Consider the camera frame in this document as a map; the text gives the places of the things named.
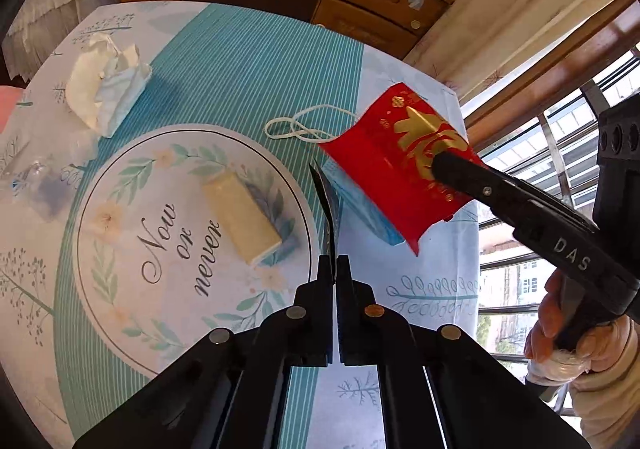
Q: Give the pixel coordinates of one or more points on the white lace cover cloth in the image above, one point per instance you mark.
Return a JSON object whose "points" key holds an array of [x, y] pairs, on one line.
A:
{"points": [[55, 4]]}

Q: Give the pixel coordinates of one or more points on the blue face mask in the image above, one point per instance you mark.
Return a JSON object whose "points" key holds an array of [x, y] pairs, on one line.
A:
{"points": [[367, 216]]}

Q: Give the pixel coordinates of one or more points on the black foil wrapper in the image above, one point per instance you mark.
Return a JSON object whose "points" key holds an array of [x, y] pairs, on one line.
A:
{"points": [[327, 219]]}

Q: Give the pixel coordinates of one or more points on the clear plastic wrapper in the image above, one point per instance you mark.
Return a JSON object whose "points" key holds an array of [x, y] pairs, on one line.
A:
{"points": [[40, 181]]}

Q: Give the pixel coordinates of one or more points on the window with metal grille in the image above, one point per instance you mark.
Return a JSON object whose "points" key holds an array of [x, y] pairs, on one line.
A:
{"points": [[540, 139]]}

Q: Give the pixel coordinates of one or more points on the red paper bag gold print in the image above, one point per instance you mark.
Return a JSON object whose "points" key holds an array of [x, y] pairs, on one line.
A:
{"points": [[395, 169]]}

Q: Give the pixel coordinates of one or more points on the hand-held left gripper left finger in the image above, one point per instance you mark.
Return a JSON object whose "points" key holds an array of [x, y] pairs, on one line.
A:
{"points": [[325, 309]]}

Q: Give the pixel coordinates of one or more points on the person's right hand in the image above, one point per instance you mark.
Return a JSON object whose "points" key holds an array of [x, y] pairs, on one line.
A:
{"points": [[542, 329]]}

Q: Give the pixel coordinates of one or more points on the small beige box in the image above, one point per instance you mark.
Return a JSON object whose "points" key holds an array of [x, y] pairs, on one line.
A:
{"points": [[240, 214]]}

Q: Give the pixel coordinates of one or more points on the person's right forearm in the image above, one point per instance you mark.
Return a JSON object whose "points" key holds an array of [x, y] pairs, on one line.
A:
{"points": [[610, 394]]}

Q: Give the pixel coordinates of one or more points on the pink cushion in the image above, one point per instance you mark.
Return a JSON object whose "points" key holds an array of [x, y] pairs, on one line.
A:
{"points": [[10, 106]]}

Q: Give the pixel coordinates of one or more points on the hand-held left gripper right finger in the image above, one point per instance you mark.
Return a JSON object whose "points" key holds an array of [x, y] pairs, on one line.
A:
{"points": [[346, 309]]}

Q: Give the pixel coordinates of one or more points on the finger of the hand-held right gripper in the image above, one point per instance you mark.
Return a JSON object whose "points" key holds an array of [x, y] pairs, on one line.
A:
{"points": [[475, 184]]}

